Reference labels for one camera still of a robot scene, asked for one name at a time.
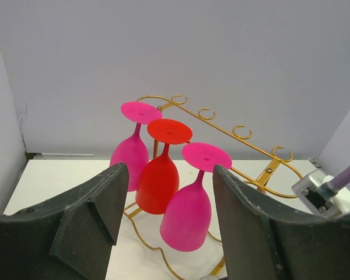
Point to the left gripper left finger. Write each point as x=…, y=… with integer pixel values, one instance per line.
x=69, y=236

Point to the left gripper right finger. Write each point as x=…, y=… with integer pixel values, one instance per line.
x=263, y=238

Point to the pink plastic wine glass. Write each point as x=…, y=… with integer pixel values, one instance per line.
x=187, y=218
x=132, y=151

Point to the red plastic wine glass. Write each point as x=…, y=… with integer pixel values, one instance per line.
x=159, y=180

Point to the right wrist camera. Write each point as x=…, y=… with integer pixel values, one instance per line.
x=313, y=190

